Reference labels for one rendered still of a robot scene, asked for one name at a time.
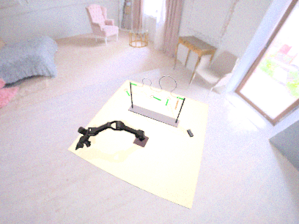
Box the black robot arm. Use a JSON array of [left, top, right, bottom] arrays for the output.
[[78, 120, 145, 148]]

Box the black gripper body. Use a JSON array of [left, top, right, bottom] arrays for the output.
[[77, 135, 89, 148]]

